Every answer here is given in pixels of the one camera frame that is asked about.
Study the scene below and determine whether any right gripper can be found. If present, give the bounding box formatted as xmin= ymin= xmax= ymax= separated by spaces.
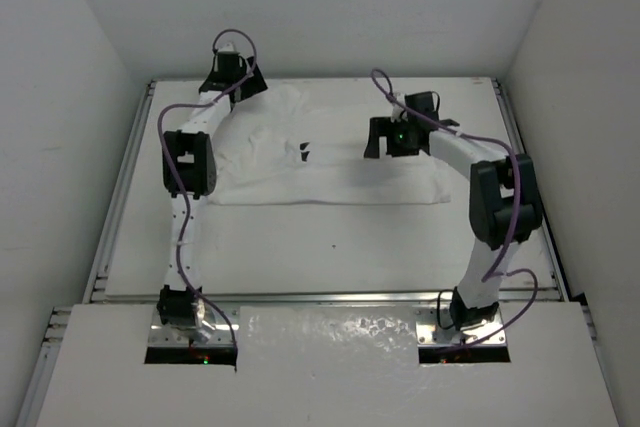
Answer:
xmin=366 ymin=116 xmax=420 ymax=159

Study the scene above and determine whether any white t-shirt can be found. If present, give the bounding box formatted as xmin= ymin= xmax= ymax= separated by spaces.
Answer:
xmin=209 ymin=85 xmax=451 ymax=206

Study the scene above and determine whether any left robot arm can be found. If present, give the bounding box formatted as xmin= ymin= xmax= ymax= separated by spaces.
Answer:
xmin=157 ymin=42 xmax=267 ymax=330

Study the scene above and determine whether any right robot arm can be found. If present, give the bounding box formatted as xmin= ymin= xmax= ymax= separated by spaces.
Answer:
xmin=364 ymin=91 xmax=543 ymax=330

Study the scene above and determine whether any white front cover panel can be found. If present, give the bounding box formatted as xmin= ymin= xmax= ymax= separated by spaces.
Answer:
xmin=38 ymin=303 xmax=617 ymax=426

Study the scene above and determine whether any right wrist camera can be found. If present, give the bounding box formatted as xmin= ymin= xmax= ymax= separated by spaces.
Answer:
xmin=390 ymin=92 xmax=408 ymax=123

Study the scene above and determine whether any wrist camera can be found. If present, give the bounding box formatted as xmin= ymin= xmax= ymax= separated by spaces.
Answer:
xmin=213 ymin=41 xmax=240 ymax=54
xmin=390 ymin=92 xmax=408 ymax=123

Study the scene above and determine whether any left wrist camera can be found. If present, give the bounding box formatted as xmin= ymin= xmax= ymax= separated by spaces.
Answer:
xmin=213 ymin=41 xmax=240 ymax=54

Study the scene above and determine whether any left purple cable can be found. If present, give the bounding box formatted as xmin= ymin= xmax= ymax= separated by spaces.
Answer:
xmin=157 ymin=28 xmax=261 ymax=348

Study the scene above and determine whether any purple cable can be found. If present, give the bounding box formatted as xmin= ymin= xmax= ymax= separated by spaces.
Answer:
xmin=369 ymin=67 xmax=539 ymax=353
xmin=157 ymin=28 xmax=261 ymax=348

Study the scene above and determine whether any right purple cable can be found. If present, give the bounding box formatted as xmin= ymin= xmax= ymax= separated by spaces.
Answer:
xmin=369 ymin=67 xmax=539 ymax=353

